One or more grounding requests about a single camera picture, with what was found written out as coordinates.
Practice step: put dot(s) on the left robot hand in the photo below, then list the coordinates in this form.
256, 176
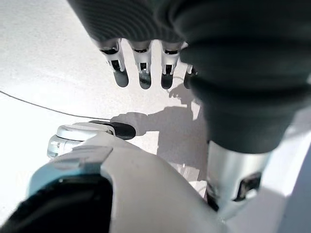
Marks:
230, 60

